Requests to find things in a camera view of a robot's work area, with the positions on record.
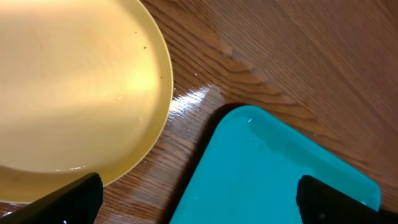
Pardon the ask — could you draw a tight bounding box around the yellow plate with sauce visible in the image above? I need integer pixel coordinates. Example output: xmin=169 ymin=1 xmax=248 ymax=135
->
xmin=1 ymin=0 xmax=173 ymax=203

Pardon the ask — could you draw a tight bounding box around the teal plastic tray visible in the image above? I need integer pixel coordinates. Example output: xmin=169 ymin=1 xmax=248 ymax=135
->
xmin=171 ymin=105 xmax=381 ymax=223

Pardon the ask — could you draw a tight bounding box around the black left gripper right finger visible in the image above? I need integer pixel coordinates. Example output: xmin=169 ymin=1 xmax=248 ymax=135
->
xmin=296 ymin=175 xmax=397 ymax=224

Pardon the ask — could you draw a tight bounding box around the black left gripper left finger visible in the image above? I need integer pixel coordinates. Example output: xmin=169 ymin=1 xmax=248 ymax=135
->
xmin=1 ymin=172 xmax=104 ymax=224

